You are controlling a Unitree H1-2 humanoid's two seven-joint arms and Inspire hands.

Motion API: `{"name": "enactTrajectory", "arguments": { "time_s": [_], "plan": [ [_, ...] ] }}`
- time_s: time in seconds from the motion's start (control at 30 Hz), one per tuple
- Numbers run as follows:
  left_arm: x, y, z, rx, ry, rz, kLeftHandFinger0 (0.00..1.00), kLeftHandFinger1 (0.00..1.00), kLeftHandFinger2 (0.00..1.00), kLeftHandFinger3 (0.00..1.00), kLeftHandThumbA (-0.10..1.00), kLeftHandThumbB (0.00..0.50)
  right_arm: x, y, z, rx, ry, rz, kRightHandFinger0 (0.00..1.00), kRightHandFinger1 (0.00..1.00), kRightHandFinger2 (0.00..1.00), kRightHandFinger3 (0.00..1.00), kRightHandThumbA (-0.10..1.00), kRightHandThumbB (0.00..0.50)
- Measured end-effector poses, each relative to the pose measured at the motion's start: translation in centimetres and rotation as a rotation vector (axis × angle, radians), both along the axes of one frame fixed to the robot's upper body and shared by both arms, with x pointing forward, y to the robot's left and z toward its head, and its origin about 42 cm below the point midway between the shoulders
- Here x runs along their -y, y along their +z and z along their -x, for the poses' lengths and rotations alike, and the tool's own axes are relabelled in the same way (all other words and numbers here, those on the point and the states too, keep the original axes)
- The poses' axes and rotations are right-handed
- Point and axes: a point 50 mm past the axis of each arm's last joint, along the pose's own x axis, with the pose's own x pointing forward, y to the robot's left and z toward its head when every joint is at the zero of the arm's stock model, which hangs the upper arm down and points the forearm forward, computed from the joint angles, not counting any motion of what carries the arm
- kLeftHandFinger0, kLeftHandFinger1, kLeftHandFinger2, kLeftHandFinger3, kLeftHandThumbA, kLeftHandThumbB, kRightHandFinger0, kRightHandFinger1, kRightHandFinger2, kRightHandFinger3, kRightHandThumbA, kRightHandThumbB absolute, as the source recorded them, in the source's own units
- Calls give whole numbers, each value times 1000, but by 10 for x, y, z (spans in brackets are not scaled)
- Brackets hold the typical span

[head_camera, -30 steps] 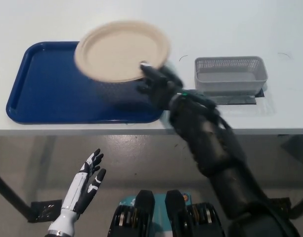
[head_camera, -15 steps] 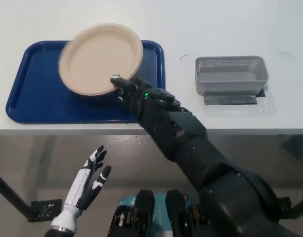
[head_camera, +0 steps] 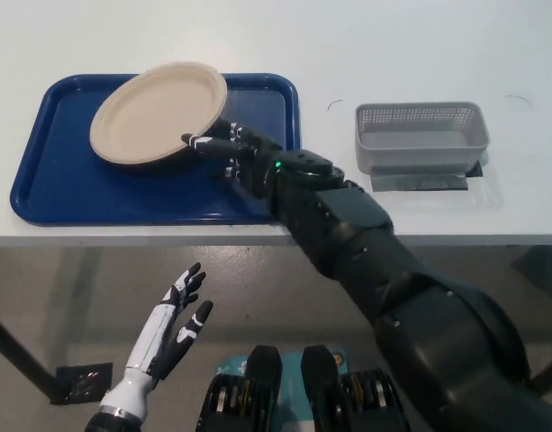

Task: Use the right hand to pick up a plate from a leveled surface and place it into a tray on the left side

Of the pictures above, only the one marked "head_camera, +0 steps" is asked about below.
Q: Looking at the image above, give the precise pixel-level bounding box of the black and white right hand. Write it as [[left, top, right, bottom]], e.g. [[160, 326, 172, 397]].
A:
[[180, 119, 282, 203]]

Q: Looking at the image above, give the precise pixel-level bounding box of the white and black left hand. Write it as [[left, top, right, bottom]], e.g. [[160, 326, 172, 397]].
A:
[[122, 263, 213, 383]]

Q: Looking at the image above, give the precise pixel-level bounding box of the beige paper plate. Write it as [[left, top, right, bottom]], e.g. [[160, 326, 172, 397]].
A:
[[89, 62, 229, 168]]

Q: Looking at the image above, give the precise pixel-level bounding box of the black floor plate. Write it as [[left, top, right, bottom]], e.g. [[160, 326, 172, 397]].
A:
[[50, 362, 114, 406]]

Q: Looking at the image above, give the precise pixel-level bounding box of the blue plastic tray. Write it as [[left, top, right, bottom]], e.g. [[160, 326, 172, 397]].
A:
[[9, 71, 302, 227]]

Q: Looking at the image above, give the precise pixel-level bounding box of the black table leg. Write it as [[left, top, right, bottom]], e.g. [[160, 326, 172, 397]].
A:
[[0, 308, 60, 401]]

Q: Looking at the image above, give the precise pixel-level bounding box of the grey perforated plastic basket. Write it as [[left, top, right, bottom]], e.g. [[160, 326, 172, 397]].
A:
[[355, 102, 492, 175]]

